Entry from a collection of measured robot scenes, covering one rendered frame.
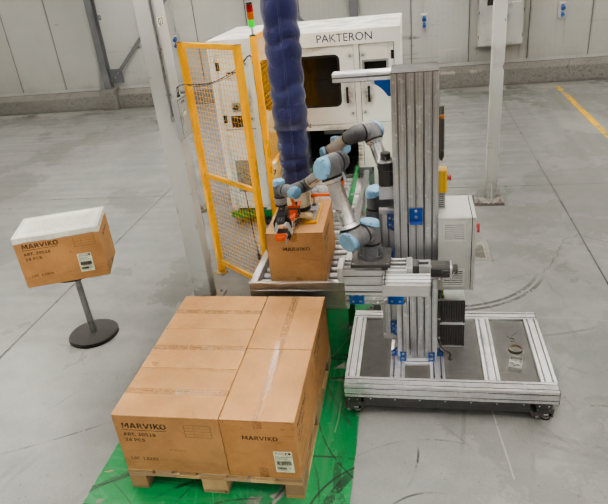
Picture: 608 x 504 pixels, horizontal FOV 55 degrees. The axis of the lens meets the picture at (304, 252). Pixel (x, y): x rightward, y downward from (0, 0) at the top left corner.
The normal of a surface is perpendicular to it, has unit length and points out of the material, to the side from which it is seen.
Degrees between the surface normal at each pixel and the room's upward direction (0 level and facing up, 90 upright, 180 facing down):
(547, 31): 90
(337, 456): 0
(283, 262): 90
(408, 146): 90
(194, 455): 90
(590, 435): 0
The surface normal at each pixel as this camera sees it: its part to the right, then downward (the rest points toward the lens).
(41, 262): 0.19, 0.43
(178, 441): -0.16, 0.46
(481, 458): -0.10, -0.89
